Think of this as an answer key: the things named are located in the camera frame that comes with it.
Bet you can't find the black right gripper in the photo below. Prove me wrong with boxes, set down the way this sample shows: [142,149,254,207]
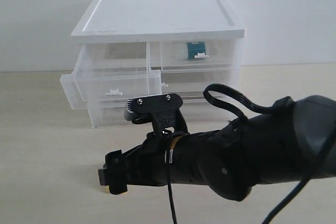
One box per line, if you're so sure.
[98,130,173,195]

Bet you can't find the yellow cheese wedge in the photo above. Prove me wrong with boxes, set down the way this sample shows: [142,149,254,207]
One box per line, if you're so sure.
[104,186,128,195]

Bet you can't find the white bottle blue label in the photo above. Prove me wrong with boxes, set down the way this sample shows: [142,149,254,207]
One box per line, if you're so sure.
[186,41,206,60]

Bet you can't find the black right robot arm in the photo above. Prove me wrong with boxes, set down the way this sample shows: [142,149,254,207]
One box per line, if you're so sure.
[98,94,335,201]

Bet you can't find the white plastic drawer cabinet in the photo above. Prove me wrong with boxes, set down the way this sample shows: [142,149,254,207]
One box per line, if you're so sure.
[70,0,247,129]

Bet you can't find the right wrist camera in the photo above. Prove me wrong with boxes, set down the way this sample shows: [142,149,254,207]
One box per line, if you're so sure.
[124,93,188,133]

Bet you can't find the right black cable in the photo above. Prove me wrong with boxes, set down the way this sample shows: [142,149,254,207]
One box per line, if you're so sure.
[164,83,336,224]

